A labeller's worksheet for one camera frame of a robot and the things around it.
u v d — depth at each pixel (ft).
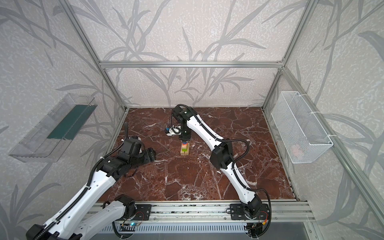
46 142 2.09
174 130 2.59
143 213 2.38
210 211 2.47
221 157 1.98
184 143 2.98
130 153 1.89
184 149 3.03
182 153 3.06
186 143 3.00
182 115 2.16
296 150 2.43
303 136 2.01
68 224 1.29
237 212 2.40
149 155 2.28
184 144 2.99
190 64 3.17
